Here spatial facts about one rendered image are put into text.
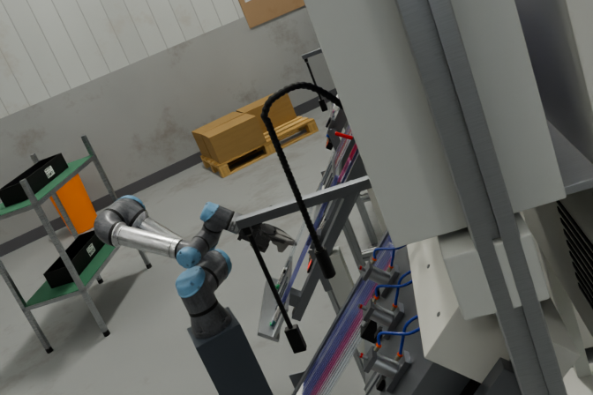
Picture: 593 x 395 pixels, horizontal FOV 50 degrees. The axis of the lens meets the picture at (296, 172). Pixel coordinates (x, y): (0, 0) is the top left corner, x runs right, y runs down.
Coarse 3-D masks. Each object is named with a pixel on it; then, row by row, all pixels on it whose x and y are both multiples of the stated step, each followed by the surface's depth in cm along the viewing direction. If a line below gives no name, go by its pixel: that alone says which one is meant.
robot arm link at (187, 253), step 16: (96, 224) 241; (112, 224) 238; (112, 240) 236; (128, 240) 234; (144, 240) 232; (160, 240) 231; (176, 240) 230; (192, 240) 230; (176, 256) 226; (192, 256) 224
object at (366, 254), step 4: (320, 172) 294; (372, 248) 304; (312, 252) 220; (364, 252) 302; (368, 252) 301; (372, 252) 301; (312, 256) 221; (364, 256) 302; (368, 256) 303; (312, 260) 221; (364, 260) 303; (320, 276) 223; (320, 280) 224; (324, 280) 224; (328, 280) 224; (324, 284) 224; (328, 284) 224; (324, 288) 225; (328, 288) 225; (332, 288) 225
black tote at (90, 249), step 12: (84, 240) 461; (96, 240) 447; (72, 252) 445; (84, 252) 428; (96, 252) 442; (60, 264) 427; (72, 264) 412; (84, 264) 424; (48, 276) 408; (60, 276) 407
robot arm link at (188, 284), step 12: (180, 276) 237; (192, 276) 233; (204, 276) 234; (180, 288) 231; (192, 288) 230; (204, 288) 233; (216, 288) 241; (192, 300) 231; (204, 300) 233; (192, 312) 234
